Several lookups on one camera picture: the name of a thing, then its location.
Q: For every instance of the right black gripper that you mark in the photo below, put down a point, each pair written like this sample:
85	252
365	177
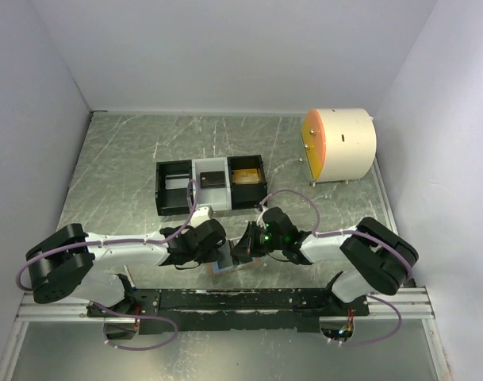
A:
247	246

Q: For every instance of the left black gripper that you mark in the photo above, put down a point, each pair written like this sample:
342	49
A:
210	256

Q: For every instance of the grey card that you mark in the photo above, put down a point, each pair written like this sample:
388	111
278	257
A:
224	261

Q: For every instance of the orange leather card holder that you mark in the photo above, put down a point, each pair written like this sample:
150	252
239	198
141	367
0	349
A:
239	262

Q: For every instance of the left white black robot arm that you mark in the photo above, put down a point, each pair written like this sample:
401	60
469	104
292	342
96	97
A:
74	263

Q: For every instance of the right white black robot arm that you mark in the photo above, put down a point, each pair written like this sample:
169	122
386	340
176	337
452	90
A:
381	259

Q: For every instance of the black white three-compartment tray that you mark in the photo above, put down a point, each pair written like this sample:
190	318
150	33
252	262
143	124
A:
232	197

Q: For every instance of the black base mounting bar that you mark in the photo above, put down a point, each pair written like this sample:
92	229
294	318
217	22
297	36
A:
243	309

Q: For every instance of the cream cylinder with orange lid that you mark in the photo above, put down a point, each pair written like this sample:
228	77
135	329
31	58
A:
339	144

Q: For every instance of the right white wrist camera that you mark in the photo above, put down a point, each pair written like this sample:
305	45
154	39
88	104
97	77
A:
262	209

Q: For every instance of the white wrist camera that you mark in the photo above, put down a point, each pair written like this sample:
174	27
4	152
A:
201	215
262	209

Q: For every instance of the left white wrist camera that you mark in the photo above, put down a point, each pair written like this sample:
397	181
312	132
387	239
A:
201	215

